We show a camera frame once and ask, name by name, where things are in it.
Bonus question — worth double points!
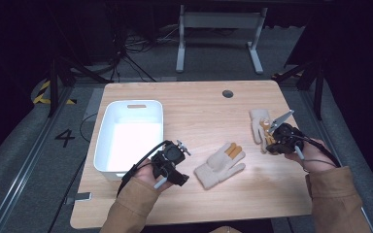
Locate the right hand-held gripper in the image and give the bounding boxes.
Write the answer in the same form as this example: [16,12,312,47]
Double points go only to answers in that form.
[265,109,306,155]

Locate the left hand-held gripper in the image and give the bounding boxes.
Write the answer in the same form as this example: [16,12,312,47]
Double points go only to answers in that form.
[150,139,191,187]

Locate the cream knit glove orange fingers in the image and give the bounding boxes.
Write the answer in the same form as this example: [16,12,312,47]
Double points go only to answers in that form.
[249,108,277,154]
[193,141,247,190]

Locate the white plastic bin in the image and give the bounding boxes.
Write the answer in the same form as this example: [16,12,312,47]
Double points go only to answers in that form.
[92,99,165,182]

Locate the person's left hand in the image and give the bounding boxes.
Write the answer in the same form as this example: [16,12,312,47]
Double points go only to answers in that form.
[132,157,173,194]

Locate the person's right hand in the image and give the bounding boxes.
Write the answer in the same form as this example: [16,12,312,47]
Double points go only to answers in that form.
[285,138,328,175]

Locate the black metal stand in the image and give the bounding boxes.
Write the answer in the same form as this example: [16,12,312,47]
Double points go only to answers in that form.
[271,56,326,121]
[46,51,113,118]

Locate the yellow black floor tape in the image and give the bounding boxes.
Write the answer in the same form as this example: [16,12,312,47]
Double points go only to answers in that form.
[32,80,78,106]

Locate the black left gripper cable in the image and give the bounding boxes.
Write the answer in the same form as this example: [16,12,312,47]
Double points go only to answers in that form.
[117,139,173,198]

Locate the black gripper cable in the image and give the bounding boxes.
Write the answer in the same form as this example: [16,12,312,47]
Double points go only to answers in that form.
[117,139,173,198]
[295,134,342,169]

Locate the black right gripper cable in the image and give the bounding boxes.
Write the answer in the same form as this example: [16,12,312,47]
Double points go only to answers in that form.
[295,134,342,169]

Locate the thin black floor cable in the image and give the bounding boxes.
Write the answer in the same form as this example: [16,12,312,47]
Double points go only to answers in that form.
[46,112,99,233]

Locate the grey metal table bracket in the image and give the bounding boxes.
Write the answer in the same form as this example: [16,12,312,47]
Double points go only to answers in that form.
[63,191,93,206]

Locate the tangle of black floor cables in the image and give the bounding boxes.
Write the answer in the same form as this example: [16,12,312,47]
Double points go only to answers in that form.
[108,23,183,83]

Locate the white metal desk frame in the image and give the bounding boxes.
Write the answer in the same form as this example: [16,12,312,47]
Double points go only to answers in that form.
[175,4,269,75]

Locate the grey metal floor rail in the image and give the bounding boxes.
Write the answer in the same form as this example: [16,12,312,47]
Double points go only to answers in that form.
[0,86,76,233]

